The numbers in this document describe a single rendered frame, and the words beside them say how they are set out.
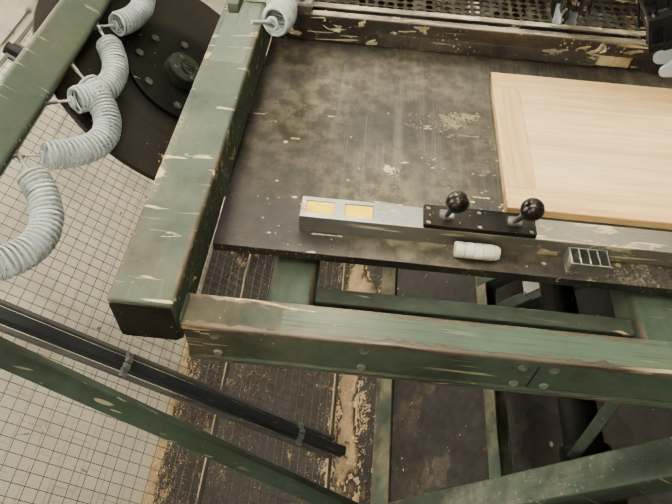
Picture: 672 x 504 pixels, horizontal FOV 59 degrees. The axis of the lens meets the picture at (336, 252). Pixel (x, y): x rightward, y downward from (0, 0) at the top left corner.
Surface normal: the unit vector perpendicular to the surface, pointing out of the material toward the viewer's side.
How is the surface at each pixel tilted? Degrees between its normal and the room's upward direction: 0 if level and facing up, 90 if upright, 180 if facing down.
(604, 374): 90
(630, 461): 0
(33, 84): 90
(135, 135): 90
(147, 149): 90
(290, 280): 52
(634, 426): 0
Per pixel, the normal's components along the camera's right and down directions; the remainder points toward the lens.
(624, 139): 0.04, -0.62
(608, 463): -0.76, -0.46
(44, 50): 0.64, -0.44
